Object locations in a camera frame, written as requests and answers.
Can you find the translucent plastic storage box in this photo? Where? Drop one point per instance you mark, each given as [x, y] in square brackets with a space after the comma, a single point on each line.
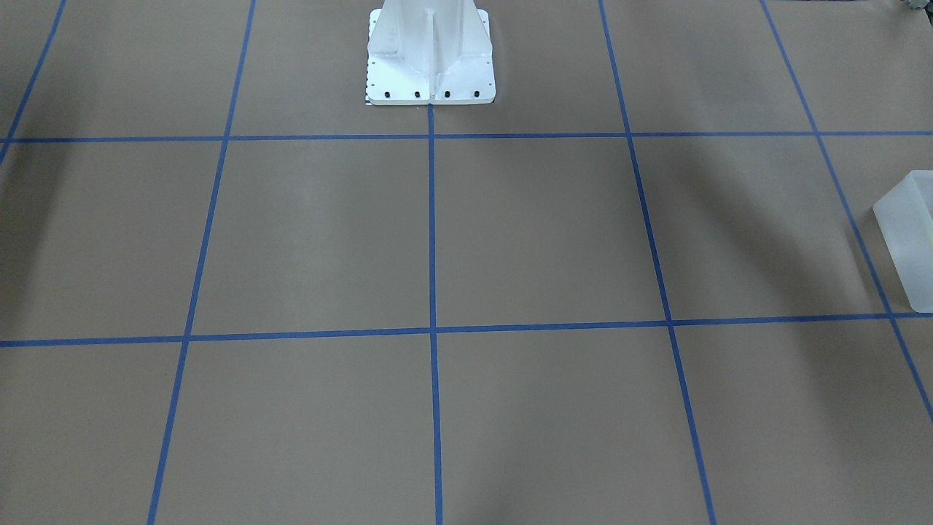
[904, 217]

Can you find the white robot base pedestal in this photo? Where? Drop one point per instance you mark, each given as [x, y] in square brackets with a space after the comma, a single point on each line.
[429, 52]

